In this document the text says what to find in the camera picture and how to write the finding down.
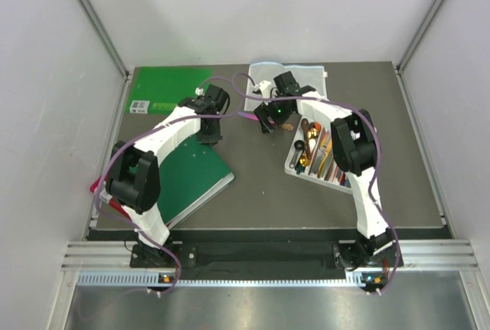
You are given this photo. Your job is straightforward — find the gold spoon in tray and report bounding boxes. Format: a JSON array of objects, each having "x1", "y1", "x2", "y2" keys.
[{"x1": 307, "y1": 127, "x2": 320, "y2": 140}]

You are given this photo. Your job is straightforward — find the dark green ring binder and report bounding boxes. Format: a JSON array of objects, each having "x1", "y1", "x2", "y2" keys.
[{"x1": 157, "y1": 136, "x2": 234, "y2": 229}]

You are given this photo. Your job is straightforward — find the black measuring spoon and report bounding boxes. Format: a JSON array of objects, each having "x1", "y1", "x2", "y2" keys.
[{"x1": 289, "y1": 139, "x2": 305, "y2": 168}]

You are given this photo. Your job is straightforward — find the brown wooden spoon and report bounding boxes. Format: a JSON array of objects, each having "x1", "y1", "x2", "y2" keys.
[{"x1": 300, "y1": 118, "x2": 311, "y2": 158}]

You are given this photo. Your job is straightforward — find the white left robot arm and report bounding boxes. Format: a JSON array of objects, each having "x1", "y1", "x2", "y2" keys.
[{"x1": 106, "y1": 85, "x2": 230, "y2": 266}]

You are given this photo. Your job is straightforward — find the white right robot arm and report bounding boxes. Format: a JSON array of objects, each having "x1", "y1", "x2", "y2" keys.
[{"x1": 250, "y1": 71, "x2": 394, "y2": 266}]

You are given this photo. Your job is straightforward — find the aluminium frame rail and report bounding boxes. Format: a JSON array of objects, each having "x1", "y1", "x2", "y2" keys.
[{"x1": 77, "y1": 0, "x2": 129, "y2": 77}]

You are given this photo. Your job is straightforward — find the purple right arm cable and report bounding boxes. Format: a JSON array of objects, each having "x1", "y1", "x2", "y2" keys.
[{"x1": 232, "y1": 73, "x2": 401, "y2": 296}]

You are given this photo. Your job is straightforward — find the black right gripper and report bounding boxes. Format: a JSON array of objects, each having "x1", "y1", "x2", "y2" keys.
[{"x1": 254, "y1": 92, "x2": 292, "y2": 135}]

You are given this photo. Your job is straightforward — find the white cutlery tray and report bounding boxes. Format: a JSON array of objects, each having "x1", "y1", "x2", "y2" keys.
[{"x1": 283, "y1": 108, "x2": 378, "y2": 195}]

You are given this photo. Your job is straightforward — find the black mounting base plate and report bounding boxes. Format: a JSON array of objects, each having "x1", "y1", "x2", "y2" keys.
[{"x1": 130, "y1": 240, "x2": 403, "y2": 273}]

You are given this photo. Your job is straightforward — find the magenta folder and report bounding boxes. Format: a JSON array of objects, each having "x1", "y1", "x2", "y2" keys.
[{"x1": 89, "y1": 178, "x2": 129, "y2": 217}]

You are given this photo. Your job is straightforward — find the clear mesh zip pouch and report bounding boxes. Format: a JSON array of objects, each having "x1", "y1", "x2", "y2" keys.
[{"x1": 243, "y1": 61, "x2": 330, "y2": 113}]

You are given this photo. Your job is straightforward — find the teal handled gold spoon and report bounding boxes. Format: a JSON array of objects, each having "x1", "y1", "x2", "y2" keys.
[{"x1": 295, "y1": 153, "x2": 311, "y2": 175}]

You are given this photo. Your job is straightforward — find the light green plastic folder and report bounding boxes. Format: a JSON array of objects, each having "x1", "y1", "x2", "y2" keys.
[{"x1": 125, "y1": 67, "x2": 213, "y2": 114}]

